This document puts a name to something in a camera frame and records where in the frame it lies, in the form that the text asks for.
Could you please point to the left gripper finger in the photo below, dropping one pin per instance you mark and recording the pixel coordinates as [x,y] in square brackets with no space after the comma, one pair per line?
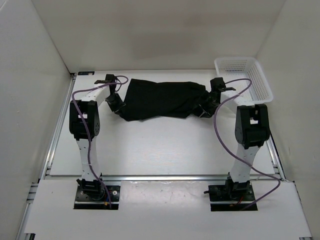
[119,103]
[112,106]

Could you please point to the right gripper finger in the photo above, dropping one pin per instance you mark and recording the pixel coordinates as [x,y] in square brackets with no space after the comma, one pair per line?
[201,110]
[208,111]

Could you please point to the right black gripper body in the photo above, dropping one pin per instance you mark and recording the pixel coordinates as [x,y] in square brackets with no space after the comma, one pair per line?
[210,102]

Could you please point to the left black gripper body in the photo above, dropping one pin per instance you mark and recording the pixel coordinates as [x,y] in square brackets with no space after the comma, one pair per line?
[112,96]

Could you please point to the black shorts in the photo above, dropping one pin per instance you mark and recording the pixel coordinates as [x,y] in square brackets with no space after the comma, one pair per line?
[146,99]

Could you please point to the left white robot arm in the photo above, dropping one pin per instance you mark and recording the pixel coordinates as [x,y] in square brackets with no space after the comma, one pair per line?
[84,125]

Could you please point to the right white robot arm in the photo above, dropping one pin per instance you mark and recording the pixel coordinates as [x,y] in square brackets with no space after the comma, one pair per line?
[251,131]

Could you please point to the white plastic basket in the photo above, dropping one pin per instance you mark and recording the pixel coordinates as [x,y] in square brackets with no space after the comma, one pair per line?
[245,72]

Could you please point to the dark corner label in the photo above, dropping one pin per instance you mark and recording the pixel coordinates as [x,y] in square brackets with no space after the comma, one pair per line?
[86,73]

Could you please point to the aluminium frame rail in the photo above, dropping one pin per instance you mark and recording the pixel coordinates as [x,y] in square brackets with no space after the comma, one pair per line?
[134,178]

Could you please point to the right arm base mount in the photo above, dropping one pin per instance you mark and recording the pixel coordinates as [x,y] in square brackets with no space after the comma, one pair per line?
[224,198]

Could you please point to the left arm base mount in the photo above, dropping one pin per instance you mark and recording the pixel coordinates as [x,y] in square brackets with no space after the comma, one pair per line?
[89,200]

